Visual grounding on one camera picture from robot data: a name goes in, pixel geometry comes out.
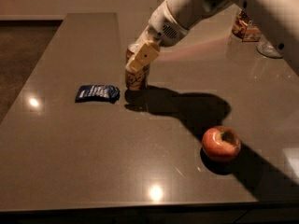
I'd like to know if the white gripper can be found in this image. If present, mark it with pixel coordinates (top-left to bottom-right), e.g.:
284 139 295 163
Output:
124 0 190 74

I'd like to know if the orange LaCroix soda can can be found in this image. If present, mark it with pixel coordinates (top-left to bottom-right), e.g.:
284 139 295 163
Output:
124 42 151 91

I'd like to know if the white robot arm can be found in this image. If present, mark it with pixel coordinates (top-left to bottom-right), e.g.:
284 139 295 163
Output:
125 0 299 74

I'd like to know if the blue RXBAR blueberry wrapper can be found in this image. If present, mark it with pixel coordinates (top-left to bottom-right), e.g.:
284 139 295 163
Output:
75 85 121 104

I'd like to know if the glass jar with black lid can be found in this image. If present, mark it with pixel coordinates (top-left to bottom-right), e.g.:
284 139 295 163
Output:
232 9 262 42

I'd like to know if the red apple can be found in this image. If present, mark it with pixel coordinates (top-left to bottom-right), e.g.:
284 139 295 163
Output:
202 126 241 163

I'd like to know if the clear glass base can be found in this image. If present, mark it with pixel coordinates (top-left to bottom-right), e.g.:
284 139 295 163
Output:
256 35 282 59

